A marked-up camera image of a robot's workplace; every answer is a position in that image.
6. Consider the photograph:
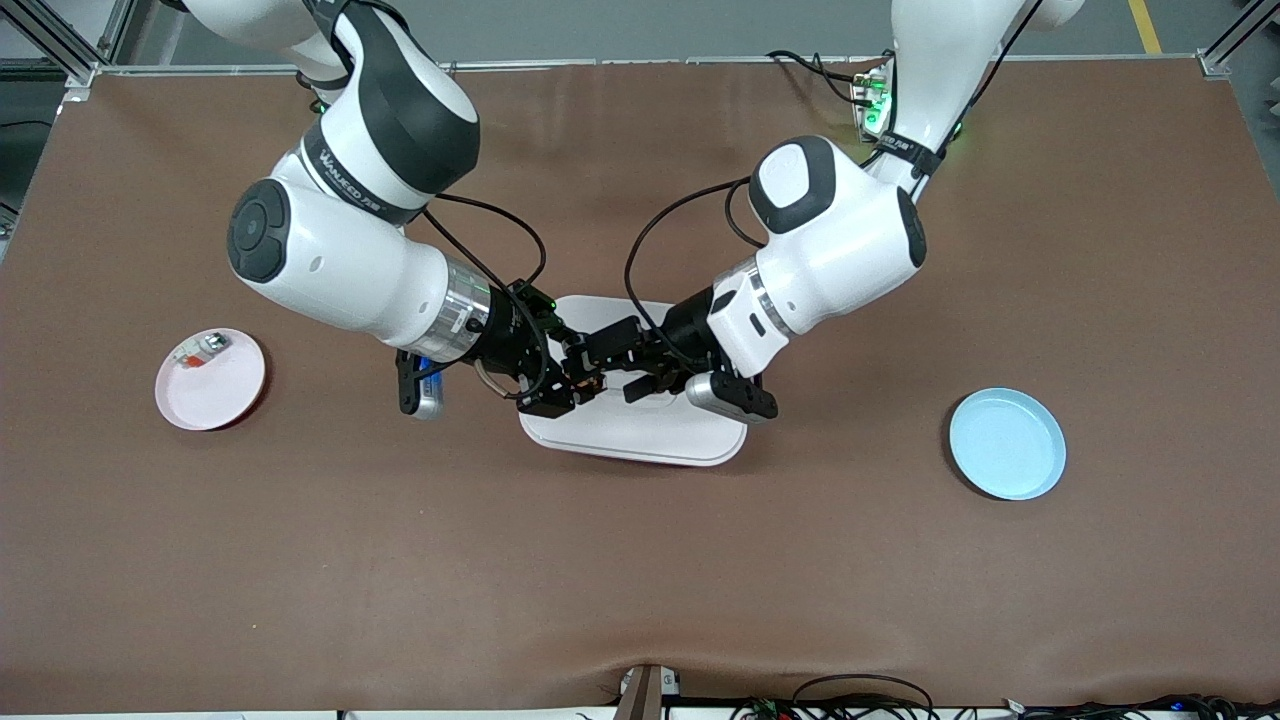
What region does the pink storage box white lid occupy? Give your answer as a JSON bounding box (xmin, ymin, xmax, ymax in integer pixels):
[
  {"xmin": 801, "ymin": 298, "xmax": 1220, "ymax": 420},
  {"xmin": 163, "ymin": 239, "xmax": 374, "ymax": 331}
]
[{"xmin": 518, "ymin": 294, "xmax": 756, "ymax": 468}]

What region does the pink round plate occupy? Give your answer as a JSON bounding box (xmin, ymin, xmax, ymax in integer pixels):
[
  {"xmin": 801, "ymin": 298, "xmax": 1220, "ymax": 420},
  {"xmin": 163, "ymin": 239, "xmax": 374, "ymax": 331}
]
[{"xmin": 155, "ymin": 328, "xmax": 268, "ymax": 432}]

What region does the light blue round plate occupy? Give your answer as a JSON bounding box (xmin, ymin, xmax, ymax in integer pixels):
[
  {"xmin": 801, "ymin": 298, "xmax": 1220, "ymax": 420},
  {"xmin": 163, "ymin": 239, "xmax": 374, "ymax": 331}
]
[{"xmin": 948, "ymin": 387, "xmax": 1068, "ymax": 501}]

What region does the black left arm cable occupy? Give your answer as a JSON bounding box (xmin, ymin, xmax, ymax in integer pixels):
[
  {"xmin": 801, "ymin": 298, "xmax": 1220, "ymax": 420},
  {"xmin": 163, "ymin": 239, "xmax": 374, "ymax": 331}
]
[{"xmin": 624, "ymin": 176, "xmax": 766, "ymax": 351}]

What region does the silver table edge rail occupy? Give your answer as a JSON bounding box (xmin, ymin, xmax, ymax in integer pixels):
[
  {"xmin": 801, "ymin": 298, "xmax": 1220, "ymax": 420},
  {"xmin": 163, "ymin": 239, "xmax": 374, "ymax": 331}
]
[{"xmin": 100, "ymin": 57, "xmax": 1211, "ymax": 74}]

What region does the black cable at arm base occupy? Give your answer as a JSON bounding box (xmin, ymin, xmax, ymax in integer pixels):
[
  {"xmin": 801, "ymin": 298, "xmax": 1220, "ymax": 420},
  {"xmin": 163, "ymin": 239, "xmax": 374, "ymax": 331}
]
[{"xmin": 768, "ymin": 48, "xmax": 881, "ymax": 106}]

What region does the white green orange switch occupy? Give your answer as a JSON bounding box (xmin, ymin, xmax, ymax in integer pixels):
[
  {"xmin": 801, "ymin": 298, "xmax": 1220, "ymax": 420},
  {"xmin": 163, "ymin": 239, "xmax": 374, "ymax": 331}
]
[{"xmin": 172, "ymin": 333, "xmax": 233, "ymax": 371}]

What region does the tangled cable bundle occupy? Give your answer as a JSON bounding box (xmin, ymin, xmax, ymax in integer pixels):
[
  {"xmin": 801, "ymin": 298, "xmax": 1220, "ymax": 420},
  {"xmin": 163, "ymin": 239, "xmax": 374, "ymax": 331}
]
[{"xmin": 730, "ymin": 675, "xmax": 1280, "ymax": 720}]

